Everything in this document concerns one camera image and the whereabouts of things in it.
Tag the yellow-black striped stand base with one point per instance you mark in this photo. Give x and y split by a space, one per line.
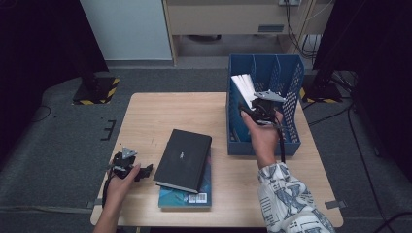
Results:
324 93
97 90

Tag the light wooden desk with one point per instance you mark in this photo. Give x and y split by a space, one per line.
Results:
226 16

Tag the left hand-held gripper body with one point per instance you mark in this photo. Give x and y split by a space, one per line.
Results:
124 161

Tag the black curtain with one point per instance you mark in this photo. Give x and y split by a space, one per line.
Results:
372 48
39 39

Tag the grey tape piece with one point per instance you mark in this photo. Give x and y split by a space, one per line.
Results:
92 204
335 204

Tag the blue hardcover book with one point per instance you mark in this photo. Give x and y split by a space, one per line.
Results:
244 85

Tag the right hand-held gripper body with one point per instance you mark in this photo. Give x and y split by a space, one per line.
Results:
264 106

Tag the blue plastic file rack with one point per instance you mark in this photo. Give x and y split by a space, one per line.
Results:
262 147

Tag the white power strip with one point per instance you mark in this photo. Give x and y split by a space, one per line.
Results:
289 2

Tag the teal paperback book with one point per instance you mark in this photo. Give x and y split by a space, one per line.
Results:
175 197

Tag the black hardcover book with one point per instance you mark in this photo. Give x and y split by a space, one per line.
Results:
183 158

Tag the grey desk label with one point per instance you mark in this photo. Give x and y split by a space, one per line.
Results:
271 28

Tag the white cabinet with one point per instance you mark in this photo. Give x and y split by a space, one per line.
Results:
126 29

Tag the person's right hand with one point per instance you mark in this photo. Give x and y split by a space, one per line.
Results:
265 139

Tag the person's left hand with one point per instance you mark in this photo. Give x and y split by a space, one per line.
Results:
118 189

